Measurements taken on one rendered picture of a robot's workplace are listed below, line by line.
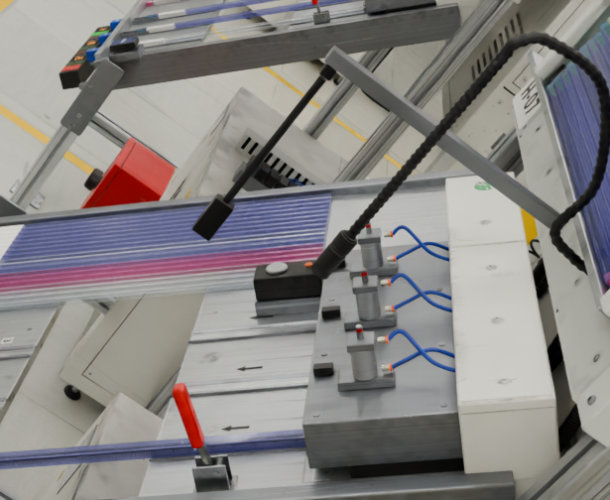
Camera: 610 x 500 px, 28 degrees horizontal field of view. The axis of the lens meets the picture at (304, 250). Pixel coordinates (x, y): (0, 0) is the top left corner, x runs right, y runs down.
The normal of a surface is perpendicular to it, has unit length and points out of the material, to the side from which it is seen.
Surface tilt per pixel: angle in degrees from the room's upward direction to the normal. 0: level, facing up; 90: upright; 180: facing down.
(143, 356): 90
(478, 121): 90
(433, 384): 45
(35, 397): 0
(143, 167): 0
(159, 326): 90
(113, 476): 0
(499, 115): 90
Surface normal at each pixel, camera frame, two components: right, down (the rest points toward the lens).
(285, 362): -0.14, -0.90
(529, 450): -0.08, 0.43
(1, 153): 0.59, -0.70
